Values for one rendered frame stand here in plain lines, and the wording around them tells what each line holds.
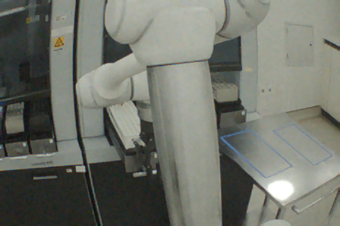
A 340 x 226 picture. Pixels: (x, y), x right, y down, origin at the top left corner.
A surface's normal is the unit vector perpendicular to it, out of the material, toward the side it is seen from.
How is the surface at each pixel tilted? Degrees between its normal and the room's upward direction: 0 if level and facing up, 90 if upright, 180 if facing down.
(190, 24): 78
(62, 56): 90
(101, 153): 90
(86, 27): 90
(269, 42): 90
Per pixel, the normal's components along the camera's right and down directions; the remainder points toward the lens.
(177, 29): 0.25, 0.22
